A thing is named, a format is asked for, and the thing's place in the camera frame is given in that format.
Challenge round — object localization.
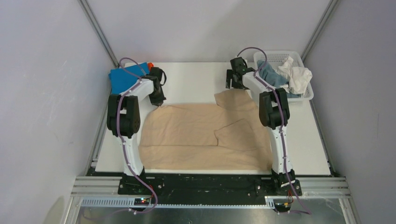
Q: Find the beige t shirt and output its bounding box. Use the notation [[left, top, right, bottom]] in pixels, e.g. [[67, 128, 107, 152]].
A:
[[139, 89, 273, 172]]

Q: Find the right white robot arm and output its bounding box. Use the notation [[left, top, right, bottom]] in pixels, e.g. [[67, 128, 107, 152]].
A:
[[226, 57, 296, 195]]

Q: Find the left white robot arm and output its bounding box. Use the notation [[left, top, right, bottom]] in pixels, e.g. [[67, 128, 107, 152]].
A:
[[106, 67, 167, 176]]

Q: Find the grey blue t shirt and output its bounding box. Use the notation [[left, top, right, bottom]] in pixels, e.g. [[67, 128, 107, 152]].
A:
[[258, 63, 301, 98]]

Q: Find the folded orange t shirt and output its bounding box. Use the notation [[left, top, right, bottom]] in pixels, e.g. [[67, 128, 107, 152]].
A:
[[147, 63, 154, 70]]

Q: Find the folded blue t shirt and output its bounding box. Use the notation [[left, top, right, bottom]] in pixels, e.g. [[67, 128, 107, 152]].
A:
[[108, 65, 144, 94]]

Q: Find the white t shirt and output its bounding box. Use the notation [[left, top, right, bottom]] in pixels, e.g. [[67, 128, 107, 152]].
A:
[[276, 56, 312, 95]]

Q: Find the left controller board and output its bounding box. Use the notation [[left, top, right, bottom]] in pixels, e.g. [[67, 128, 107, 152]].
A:
[[134, 197, 151, 206]]

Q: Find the controller board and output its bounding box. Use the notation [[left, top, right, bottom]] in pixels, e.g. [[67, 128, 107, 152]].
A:
[[274, 203, 291, 213], [134, 197, 151, 206]]

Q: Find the right controller board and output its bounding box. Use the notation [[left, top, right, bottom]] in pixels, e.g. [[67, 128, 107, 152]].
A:
[[274, 203, 291, 213]]

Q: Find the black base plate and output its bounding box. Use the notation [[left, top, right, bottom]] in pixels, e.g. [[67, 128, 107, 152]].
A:
[[86, 168, 301, 203]]

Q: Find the right corner aluminium post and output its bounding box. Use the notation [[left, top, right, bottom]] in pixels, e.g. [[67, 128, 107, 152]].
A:
[[301, 0, 341, 63]]

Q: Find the corner aluminium post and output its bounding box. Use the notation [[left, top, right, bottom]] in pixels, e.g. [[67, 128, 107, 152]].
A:
[[301, 0, 341, 63], [77, 0, 119, 68]]

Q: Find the aluminium frame rail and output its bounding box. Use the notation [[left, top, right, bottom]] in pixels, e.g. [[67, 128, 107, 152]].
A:
[[71, 176, 352, 209]]

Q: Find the left corner aluminium post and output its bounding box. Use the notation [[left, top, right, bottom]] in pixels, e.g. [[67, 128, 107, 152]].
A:
[[77, 0, 119, 68]]

